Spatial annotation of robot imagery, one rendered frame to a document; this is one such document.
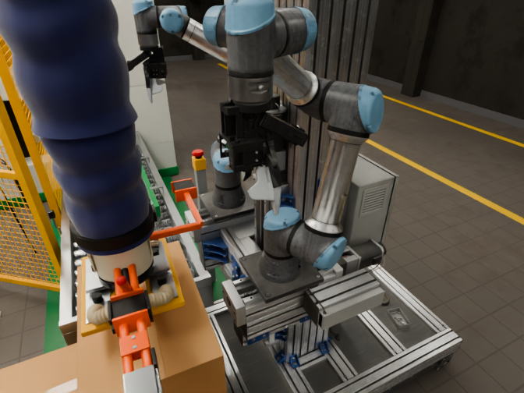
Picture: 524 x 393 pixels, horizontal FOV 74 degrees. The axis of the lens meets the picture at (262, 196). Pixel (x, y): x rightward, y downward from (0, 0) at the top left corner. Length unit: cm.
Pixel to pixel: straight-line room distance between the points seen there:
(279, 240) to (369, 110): 46
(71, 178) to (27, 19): 35
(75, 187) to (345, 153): 69
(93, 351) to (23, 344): 152
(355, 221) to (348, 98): 65
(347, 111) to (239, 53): 45
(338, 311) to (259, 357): 85
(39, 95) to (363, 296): 112
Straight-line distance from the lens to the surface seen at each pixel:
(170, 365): 116
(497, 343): 274
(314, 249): 103
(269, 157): 62
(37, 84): 87
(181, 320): 125
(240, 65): 58
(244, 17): 56
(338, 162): 98
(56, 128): 89
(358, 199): 141
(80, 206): 100
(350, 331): 218
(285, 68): 85
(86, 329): 115
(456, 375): 247
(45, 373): 181
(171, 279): 119
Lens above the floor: 189
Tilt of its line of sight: 31 degrees down
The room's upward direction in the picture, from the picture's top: straight up
